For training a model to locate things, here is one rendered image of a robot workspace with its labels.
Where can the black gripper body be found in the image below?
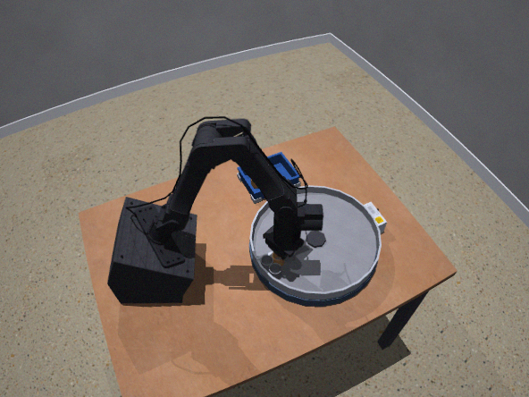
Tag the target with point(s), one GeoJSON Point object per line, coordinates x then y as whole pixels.
{"type": "Point", "coordinates": [282, 243]}

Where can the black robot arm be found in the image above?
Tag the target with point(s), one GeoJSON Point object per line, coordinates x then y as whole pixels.
{"type": "Point", "coordinates": [212, 148]}

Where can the grey round turntable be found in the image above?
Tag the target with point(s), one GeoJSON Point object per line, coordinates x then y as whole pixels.
{"type": "Point", "coordinates": [339, 255]}

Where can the blue open crate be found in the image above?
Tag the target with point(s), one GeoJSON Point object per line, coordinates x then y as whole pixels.
{"type": "Point", "coordinates": [284, 167]}

